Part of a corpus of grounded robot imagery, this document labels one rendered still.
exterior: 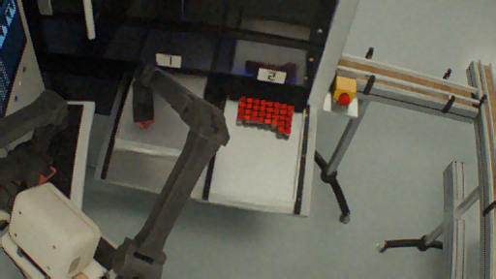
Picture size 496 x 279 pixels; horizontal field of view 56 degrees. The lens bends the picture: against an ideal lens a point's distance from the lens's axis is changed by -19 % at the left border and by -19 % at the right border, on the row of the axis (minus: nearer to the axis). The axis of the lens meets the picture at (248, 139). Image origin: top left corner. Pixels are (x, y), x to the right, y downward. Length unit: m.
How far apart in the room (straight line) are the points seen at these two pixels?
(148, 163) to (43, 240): 0.70
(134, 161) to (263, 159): 0.42
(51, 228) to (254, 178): 0.82
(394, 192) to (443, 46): 1.26
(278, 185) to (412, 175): 1.36
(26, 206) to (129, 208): 1.51
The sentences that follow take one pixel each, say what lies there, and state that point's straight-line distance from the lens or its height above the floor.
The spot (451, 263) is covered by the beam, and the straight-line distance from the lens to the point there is 2.26.
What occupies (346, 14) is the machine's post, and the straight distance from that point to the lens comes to 1.54.
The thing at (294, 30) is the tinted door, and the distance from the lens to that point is 1.63.
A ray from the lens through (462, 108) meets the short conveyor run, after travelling 2.12.
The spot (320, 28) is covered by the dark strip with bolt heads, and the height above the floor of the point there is 1.29.
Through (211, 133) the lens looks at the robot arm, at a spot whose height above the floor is 1.46.
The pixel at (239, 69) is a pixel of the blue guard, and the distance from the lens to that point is 1.79.
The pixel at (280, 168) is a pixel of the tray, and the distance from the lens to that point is 1.79.
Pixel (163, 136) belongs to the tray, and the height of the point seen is 0.88.
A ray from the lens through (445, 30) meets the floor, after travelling 3.84.
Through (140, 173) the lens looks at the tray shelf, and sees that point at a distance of 1.76.
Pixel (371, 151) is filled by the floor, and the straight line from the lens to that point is 2.96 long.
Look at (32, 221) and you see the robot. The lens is 1.20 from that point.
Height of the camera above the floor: 2.45
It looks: 60 degrees down
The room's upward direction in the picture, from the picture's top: 12 degrees clockwise
